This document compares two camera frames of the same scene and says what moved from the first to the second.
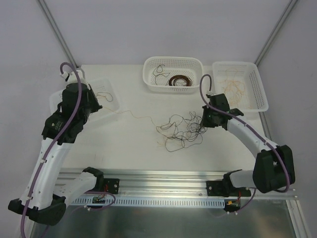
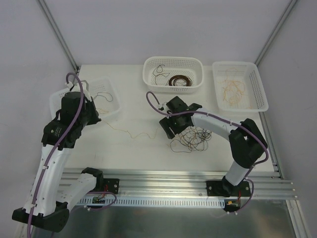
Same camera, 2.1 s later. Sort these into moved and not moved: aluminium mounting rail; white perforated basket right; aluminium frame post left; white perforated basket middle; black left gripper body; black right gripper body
Moved: black left gripper body; black right gripper body
Not moved: white perforated basket middle; aluminium mounting rail; white perforated basket right; aluminium frame post left
